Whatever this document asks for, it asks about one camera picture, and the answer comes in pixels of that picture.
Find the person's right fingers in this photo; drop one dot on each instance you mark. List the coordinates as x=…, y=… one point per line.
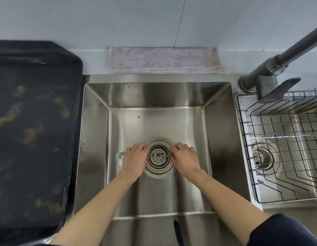
x=179, y=149

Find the black baking tray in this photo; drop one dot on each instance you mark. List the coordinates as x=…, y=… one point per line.
x=30, y=140

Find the grey folded cloth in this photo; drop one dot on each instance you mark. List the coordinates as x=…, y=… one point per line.
x=163, y=60

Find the person's left hand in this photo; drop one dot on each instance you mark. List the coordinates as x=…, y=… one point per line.
x=132, y=161

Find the dark blue sleeve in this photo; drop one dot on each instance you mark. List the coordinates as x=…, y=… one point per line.
x=284, y=231

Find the person's right hand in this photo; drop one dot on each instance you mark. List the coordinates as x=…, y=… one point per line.
x=185, y=160

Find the person's left fingers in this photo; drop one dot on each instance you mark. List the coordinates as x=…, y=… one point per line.
x=140, y=148

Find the person's right forearm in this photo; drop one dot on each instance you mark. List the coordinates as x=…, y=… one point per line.
x=225, y=202

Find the dark grey faucet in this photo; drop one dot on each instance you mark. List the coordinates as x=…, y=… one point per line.
x=273, y=74

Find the person's left forearm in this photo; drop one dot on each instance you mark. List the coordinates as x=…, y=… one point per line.
x=97, y=210

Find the steel sink drain strainer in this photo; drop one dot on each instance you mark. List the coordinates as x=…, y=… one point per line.
x=264, y=156

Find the steel sink strainer basket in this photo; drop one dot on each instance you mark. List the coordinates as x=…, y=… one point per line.
x=159, y=156

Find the small stainless steel sink basin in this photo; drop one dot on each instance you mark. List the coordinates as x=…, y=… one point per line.
x=296, y=161

